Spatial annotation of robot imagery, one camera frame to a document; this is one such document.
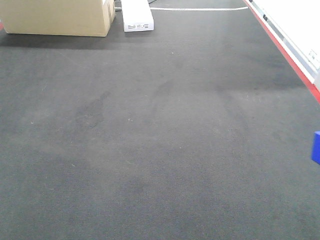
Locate blue plastic block part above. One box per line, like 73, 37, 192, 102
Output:
311, 131, 320, 164

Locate white conveyor side rail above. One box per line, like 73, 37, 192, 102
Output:
250, 0, 320, 88

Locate white flat carton box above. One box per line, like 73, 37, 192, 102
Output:
121, 0, 155, 33

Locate large cardboard box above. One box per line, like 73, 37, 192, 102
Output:
0, 0, 116, 37

